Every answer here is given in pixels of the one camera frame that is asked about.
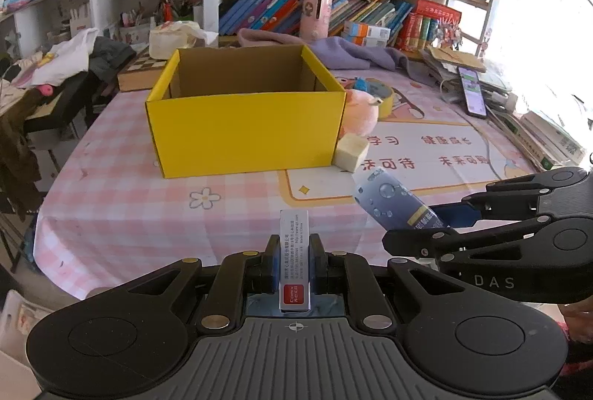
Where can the blue plastic bag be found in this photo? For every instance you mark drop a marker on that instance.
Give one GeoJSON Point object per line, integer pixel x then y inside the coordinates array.
{"type": "Point", "coordinates": [362, 84]}

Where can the wooden chessboard box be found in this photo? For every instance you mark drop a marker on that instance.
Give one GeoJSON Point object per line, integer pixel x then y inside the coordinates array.
{"type": "Point", "coordinates": [136, 73]}

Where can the pink plush toy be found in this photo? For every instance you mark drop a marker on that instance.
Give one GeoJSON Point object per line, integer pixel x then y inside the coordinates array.
{"type": "Point", "coordinates": [359, 113]}

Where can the pink checked printed tablecloth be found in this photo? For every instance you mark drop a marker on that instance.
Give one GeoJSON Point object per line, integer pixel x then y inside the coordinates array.
{"type": "Point", "coordinates": [139, 205]}

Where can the lavender and mauve cloth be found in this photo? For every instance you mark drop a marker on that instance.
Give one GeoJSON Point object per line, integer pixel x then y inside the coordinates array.
{"type": "Point", "coordinates": [352, 53]}

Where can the cluster of pens and brushes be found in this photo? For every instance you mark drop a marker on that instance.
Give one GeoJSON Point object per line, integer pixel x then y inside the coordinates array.
{"type": "Point", "coordinates": [171, 6]}

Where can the black side table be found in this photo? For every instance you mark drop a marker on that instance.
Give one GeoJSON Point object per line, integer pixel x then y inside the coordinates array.
{"type": "Point", "coordinates": [65, 103]}

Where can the yellow cardboard box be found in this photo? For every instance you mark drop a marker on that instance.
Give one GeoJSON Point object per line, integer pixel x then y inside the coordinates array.
{"type": "Point", "coordinates": [245, 131]}

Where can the cream foam block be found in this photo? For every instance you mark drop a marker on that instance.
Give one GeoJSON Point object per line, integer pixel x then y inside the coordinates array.
{"type": "Point", "coordinates": [351, 152]}

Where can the white crumpled plastic bag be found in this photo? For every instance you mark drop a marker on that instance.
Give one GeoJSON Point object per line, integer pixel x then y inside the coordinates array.
{"type": "Point", "coordinates": [178, 36]}

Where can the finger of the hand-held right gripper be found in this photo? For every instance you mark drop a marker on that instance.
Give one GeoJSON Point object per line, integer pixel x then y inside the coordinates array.
{"type": "Point", "coordinates": [458, 215]}
{"type": "Point", "coordinates": [417, 240]}

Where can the white plastic crate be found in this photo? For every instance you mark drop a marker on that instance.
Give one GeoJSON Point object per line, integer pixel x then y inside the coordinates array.
{"type": "Point", "coordinates": [21, 335]}

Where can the pink round toy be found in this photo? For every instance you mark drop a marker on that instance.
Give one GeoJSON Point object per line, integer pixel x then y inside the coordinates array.
{"type": "Point", "coordinates": [47, 90]}

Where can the orange white carton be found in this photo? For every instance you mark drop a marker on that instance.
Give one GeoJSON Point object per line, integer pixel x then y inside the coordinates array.
{"type": "Point", "coordinates": [366, 29]}
{"type": "Point", "coordinates": [373, 41]}

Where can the white power adapter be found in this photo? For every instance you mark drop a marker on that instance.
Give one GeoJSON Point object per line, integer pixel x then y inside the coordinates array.
{"type": "Point", "coordinates": [502, 101]}

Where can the stack of textbooks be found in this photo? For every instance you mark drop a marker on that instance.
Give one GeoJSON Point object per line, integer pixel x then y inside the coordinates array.
{"type": "Point", "coordinates": [542, 136]}

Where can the pink cartoon canister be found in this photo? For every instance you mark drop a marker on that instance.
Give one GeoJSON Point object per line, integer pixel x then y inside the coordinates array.
{"type": "Point", "coordinates": [316, 15]}

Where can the brown paper envelope stack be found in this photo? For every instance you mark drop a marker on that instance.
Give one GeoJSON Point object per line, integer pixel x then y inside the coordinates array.
{"type": "Point", "coordinates": [456, 57]}

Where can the dark grey garment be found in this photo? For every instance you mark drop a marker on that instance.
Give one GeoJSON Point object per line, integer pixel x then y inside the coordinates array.
{"type": "Point", "coordinates": [111, 57]}

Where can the stack of red dictionaries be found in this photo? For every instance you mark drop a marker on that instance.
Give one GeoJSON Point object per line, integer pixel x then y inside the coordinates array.
{"type": "Point", "coordinates": [426, 22]}

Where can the yellow tape roll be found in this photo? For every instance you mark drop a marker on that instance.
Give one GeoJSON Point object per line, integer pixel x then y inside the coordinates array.
{"type": "Point", "coordinates": [390, 101]}

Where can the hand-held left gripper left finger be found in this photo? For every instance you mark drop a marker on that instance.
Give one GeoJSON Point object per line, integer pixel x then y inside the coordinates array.
{"type": "Point", "coordinates": [271, 270]}

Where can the person's right hand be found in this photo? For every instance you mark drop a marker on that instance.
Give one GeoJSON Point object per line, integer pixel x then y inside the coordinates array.
{"type": "Point", "coordinates": [577, 319]}

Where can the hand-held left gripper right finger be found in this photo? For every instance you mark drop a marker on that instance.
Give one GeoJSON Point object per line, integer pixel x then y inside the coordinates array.
{"type": "Point", "coordinates": [317, 270]}

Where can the small white box red label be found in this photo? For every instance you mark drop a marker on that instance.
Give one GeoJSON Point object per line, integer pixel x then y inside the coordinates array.
{"type": "Point", "coordinates": [294, 252]}

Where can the white t-shirt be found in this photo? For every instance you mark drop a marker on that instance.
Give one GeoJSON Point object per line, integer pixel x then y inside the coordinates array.
{"type": "Point", "coordinates": [65, 57]}

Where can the brown garment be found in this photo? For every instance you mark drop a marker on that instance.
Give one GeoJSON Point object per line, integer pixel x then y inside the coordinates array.
{"type": "Point", "coordinates": [16, 150]}

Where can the blue bubble print bottle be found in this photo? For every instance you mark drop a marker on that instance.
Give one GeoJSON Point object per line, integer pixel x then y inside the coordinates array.
{"type": "Point", "coordinates": [387, 196]}

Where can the row of colourful books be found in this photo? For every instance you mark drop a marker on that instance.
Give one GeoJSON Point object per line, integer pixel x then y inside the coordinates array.
{"type": "Point", "coordinates": [273, 9]}

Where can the black smartphone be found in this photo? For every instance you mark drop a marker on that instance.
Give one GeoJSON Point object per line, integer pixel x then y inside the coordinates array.
{"type": "Point", "coordinates": [472, 92]}

